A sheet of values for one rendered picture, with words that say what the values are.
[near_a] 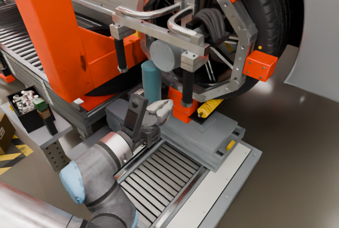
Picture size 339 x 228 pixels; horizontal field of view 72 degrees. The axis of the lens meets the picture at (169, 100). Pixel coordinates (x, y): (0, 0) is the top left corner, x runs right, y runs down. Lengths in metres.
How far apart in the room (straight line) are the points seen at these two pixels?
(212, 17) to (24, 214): 0.68
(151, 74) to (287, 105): 1.40
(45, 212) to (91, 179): 0.11
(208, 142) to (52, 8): 1.02
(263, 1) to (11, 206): 0.87
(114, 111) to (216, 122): 0.64
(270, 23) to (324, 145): 1.25
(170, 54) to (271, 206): 1.06
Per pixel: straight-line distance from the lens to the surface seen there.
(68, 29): 1.15
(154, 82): 1.09
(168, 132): 1.55
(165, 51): 0.89
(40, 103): 1.13
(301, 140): 1.94
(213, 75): 1.14
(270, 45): 0.94
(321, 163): 1.87
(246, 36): 0.86
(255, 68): 0.89
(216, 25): 0.78
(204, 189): 1.42
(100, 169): 0.59
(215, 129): 1.49
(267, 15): 0.91
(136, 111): 0.62
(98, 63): 1.29
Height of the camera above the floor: 1.32
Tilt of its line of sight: 41 degrees down
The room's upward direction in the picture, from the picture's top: straight up
